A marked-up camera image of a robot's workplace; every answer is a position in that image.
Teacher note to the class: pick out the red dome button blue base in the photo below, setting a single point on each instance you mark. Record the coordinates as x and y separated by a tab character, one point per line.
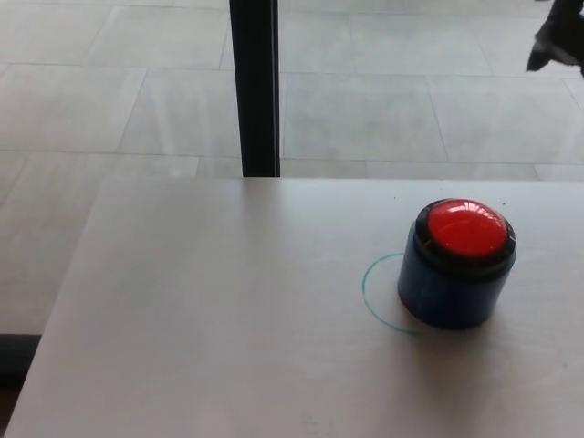
467	232

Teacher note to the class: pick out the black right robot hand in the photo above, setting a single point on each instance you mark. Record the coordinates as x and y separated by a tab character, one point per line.
563	36

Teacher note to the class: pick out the black vertical frame post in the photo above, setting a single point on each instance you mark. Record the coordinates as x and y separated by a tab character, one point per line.
257	91

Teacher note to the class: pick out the green drawn circle mark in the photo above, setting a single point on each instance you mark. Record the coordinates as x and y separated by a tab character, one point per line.
366	292

